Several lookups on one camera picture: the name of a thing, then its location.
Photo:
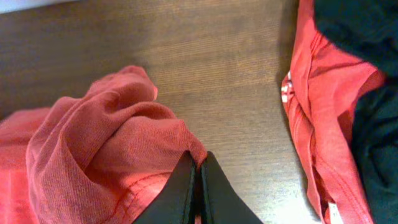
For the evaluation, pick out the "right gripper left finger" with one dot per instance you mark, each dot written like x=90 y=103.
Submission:
x=175 y=204

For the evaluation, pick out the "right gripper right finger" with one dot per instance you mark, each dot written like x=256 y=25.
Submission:
x=221 y=204

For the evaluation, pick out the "red soccer print t-shirt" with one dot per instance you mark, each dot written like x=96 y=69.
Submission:
x=101 y=158

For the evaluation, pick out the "red garment under pile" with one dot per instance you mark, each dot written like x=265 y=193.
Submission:
x=319 y=95

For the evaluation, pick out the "black garment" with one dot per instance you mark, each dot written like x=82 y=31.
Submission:
x=368 y=30

